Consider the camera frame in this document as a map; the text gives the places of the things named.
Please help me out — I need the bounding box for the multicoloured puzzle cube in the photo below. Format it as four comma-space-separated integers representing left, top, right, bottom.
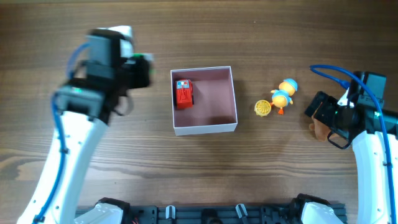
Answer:
131, 53, 154, 75

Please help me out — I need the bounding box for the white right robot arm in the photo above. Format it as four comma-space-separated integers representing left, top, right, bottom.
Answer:
305, 67, 397, 223

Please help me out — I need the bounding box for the red toy truck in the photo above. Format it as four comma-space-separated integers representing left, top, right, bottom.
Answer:
175, 79, 194, 110

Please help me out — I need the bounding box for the white cardboard box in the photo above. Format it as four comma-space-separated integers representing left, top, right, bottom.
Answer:
170, 66, 238, 136

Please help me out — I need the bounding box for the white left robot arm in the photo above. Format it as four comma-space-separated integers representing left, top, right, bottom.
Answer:
18, 26, 153, 223

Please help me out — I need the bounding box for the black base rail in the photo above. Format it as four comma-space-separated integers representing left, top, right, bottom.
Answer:
129, 204, 301, 224

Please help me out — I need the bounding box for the yellow duck toy blue hat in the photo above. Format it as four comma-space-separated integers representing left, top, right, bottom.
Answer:
271, 78, 298, 115

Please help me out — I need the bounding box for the brown plush capybara toy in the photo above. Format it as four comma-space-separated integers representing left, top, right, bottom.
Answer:
308, 111, 338, 142

